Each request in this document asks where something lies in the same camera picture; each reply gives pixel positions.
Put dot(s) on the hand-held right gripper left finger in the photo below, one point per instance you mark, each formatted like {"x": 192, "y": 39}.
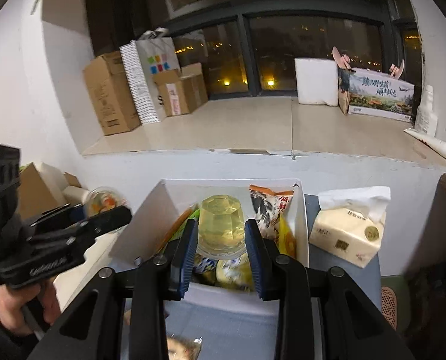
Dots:
{"x": 187, "y": 258}

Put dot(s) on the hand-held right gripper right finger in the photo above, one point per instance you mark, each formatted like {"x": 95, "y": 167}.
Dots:
{"x": 256, "y": 260}

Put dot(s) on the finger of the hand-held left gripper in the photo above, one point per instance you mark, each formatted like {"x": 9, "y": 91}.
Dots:
{"x": 54, "y": 213}
{"x": 95, "y": 223}

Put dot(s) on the round fruit jelly cup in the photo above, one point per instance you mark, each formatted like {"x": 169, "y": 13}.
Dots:
{"x": 103, "y": 198}

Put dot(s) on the yellow snack packet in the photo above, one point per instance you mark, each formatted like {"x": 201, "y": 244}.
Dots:
{"x": 288, "y": 240}
{"x": 234, "y": 273}

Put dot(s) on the orange snack packet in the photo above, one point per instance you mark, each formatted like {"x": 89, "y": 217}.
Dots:
{"x": 174, "y": 232}

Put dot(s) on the green snack packet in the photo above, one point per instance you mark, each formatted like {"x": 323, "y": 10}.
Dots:
{"x": 193, "y": 215}

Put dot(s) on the clear yellow jelly cup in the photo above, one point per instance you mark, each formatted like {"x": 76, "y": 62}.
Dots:
{"x": 221, "y": 225}

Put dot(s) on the grey orange printed packet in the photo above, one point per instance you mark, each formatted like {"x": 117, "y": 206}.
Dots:
{"x": 268, "y": 210}

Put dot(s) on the white cardboard box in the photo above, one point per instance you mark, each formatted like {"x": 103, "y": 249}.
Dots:
{"x": 151, "y": 217}

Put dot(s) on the person's left hand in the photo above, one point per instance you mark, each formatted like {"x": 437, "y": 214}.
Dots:
{"x": 13, "y": 307}

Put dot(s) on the flat brown cardboard sheet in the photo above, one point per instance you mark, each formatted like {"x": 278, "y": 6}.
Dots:
{"x": 39, "y": 191}

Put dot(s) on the cream tissue box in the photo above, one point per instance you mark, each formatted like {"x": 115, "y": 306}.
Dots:
{"x": 346, "y": 232}

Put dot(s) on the large brown cardboard box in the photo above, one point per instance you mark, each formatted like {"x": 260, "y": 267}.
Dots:
{"x": 110, "y": 97}

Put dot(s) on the dotted white paper bag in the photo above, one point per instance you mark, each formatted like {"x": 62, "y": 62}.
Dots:
{"x": 148, "y": 82}

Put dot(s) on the small brown cardboard box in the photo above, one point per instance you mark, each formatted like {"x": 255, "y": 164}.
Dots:
{"x": 181, "y": 93}

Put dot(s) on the white foam box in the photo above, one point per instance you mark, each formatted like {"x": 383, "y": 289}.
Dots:
{"x": 314, "y": 82}

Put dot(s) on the landscape printed gift box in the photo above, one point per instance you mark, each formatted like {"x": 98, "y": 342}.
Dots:
{"x": 380, "y": 93}

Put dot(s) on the white tube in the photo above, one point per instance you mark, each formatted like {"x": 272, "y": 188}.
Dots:
{"x": 432, "y": 142}

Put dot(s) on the white spray bottle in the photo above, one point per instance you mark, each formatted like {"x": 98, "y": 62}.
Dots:
{"x": 427, "y": 112}

